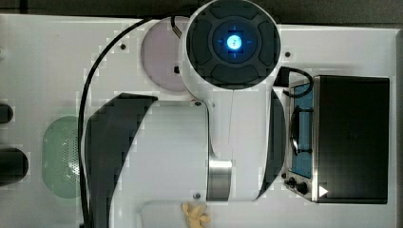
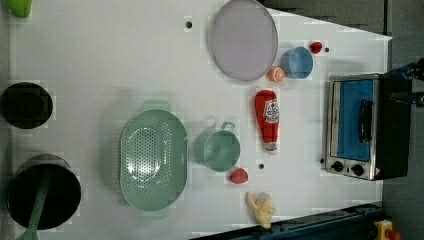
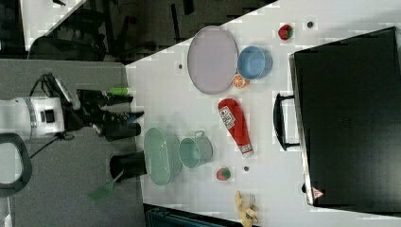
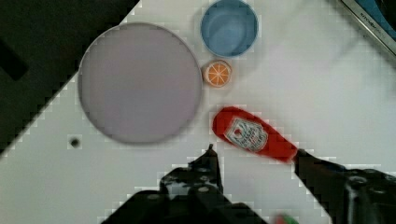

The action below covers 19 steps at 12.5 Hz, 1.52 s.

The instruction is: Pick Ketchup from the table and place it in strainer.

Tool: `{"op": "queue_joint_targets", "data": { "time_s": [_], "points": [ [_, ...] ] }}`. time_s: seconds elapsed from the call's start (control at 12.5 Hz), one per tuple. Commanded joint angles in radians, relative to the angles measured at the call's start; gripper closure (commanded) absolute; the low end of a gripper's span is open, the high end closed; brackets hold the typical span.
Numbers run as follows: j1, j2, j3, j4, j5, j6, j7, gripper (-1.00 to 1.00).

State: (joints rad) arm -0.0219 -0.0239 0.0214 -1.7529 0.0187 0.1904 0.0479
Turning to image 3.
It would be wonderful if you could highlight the black cylinder cup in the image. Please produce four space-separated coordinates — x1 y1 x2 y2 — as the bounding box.
110 151 147 183

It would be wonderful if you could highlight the red strawberry toy far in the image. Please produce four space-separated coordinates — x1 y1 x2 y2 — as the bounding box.
278 25 293 41

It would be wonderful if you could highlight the blue bowl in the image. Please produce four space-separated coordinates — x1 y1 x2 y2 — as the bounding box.
237 46 273 80

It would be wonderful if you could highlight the red strawberry toy near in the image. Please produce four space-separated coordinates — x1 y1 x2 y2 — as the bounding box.
217 167 231 181

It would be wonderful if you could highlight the green spatula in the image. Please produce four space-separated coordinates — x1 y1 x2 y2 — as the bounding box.
88 171 123 201

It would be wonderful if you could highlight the grey round plate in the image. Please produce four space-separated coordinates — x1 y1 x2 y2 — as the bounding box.
187 26 238 95

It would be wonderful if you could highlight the yellow plush toy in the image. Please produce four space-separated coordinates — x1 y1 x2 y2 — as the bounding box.
235 190 258 227

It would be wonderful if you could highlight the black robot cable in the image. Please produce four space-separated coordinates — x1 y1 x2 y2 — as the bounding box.
28 73 75 160

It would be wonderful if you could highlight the orange slice toy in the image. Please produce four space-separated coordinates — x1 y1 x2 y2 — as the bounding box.
233 74 250 89

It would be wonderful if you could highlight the green metal pot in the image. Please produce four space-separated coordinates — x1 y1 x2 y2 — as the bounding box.
179 131 213 168

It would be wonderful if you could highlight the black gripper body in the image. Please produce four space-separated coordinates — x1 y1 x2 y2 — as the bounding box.
61 89 112 136

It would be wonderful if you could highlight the green oval strainer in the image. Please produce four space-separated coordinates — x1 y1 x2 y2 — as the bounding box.
144 128 182 186

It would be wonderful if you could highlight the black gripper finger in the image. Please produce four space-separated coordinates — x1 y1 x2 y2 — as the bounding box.
104 122 141 142
107 95 145 124

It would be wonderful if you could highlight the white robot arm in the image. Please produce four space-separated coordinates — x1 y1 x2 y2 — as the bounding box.
1 89 144 141

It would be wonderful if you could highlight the red plush ketchup bottle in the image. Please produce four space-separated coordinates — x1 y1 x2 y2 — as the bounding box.
218 98 253 158

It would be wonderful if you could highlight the black toaster oven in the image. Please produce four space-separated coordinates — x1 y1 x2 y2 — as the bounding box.
289 26 401 217

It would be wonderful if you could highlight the red strawberry toy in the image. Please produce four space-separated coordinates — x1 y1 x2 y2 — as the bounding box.
217 167 231 181
278 25 293 41

